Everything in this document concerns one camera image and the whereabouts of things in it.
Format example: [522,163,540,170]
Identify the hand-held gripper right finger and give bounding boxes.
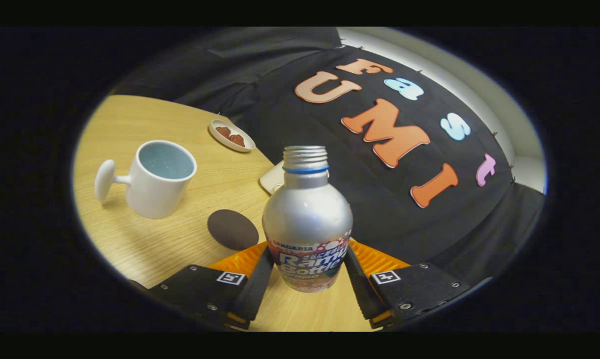
[343,239,472,330]

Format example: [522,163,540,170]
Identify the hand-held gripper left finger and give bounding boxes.
[143,242,276,331]

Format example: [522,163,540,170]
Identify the dark brown round coaster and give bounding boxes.
[207,209,260,251]

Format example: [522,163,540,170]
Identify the silver juice bottle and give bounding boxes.
[262,145,354,294]

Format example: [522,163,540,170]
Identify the white cup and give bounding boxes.
[94,140,198,220]

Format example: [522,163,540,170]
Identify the wooden table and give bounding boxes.
[73,95,375,332]

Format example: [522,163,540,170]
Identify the white toaster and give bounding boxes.
[259,161,286,196]

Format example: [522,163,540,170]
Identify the small white plate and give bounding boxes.
[209,119,256,153]

